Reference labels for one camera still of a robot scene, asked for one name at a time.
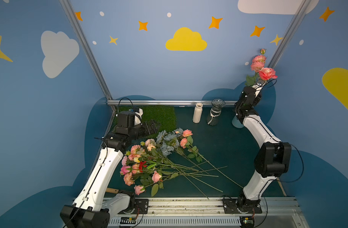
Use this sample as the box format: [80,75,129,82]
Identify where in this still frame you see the pink rose spray stem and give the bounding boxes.
[245,48,267,86]

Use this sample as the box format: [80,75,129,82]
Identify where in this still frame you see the coral pink rose stem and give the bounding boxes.
[257,67,278,83]

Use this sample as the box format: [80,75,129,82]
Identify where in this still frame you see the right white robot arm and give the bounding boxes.
[234,86,292,213]

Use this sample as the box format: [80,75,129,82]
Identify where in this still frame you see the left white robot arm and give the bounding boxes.
[60,120,160,228]

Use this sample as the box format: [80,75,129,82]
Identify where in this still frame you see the teal cylinder vase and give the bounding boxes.
[232,116,244,129]

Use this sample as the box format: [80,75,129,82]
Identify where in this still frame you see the clear glass vase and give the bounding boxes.
[206,99,226,126]

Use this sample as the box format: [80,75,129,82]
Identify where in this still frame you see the blue grey fabric flowers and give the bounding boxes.
[156,128,184,157]

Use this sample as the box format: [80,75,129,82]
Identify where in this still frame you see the white ribbed ceramic vase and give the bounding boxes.
[193,102,203,124]

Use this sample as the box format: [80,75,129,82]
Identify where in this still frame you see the green artificial grass mat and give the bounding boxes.
[105,111,169,144]

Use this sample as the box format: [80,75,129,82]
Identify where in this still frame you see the red flower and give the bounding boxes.
[139,161,147,173]

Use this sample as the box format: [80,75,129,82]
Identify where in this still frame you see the pink flower bouquet pile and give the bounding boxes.
[120,129,240,196]

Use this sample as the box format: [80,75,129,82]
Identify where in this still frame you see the green toy garden fork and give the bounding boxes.
[106,188,119,194]

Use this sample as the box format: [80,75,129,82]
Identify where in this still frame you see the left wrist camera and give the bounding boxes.
[130,106,143,125]

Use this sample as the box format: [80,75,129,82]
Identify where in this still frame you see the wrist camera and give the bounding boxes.
[254,80,267,97]
[130,106,143,125]

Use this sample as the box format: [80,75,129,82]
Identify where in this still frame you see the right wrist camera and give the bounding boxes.
[254,80,267,97]

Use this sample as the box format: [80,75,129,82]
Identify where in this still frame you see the horizontal aluminium frame bar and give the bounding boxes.
[106,99,239,106]

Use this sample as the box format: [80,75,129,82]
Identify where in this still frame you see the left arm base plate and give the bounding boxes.
[119,199,149,215]

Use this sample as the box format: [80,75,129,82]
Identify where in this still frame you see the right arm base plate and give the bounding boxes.
[222,197,262,214]

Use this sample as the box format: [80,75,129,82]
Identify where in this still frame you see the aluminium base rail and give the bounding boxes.
[62,196,309,228]

